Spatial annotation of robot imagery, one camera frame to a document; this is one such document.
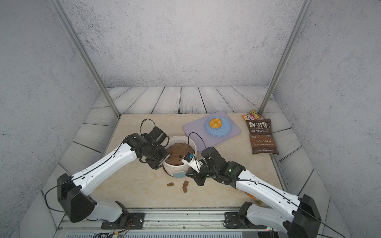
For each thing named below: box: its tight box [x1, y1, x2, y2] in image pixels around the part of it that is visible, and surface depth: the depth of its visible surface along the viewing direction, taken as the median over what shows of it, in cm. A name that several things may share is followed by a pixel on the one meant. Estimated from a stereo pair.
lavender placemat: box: [182, 111, 242, 152], surface depth 113 cm
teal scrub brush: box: [173, 172, 187, 179], surface depth 75 cm
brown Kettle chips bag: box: [246, 118, 280, 156], surface depth 106 cm
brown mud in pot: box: [164, 142, 195, 166], surface depth 89 cm
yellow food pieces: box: [209, 118, 222, 129], surface depth 113 cm
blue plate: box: [204, 116, 232, 137], surface depth 113 cm
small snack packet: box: [241, 109, 264, 121], surface depth 117 cm
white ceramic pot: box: [162, 135, 197, 177], surface depth 87 cm
